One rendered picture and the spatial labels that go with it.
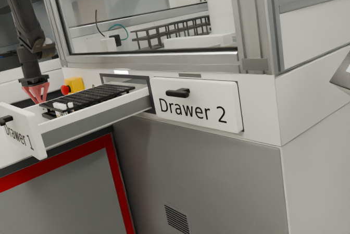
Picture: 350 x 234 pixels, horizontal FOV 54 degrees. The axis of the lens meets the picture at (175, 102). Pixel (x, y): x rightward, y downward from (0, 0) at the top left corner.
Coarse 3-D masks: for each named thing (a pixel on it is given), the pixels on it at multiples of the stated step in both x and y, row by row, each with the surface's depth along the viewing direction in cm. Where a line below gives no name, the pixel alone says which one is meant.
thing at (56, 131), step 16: (128, 96) 94; (144, 96) 97; (32, 112) 102; (80, 112) 86; (96, 112) 89; (112, 112) 91; (128, 112) 94; (48, 128) 81; (64, 128) 83; (80, 128) 86; (96, 128) 89; (48, 144) 81
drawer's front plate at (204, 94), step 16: (160, 80) 89; (176, 80) 84; (192, 80) 80; (208, 80) 77; (160, 96) 91; (192, 96) 81; (208, 96) 77; (224, 96) 73; (160, 112) 93; (208, 112) 79; (240, 112) 73; (224, 128) 76; (240, 128) 74
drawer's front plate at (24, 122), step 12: (0, 108) 95; (12, 108) 86; (12, 120) 88; (24, 120) 79; (36, 120) 78; (12, 132) 92; (24, 132) 82; (36, 132) 78; (24, 144) 86; (36, 144) 78; (36, 156) 80
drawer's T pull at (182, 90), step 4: (184, 88) 82; (168, 92) 82; (172, 92) 81; (176, 92) 80; (180, 92) 78; (184, 92) 78; (188, 92) 81; (172, 96) 81; (176, 96) 80; (180, 96) 79; (184, 96) 78; (188, 96) 78
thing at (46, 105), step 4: (40, 104) 99; (44, 104) 98; (48, 104) 98; (52, 104) 96; (48, 108) 94; (52, 108) 92; (56, 108) 90; (68, 108) 88; (60, 112) 88; (64, 112) 87
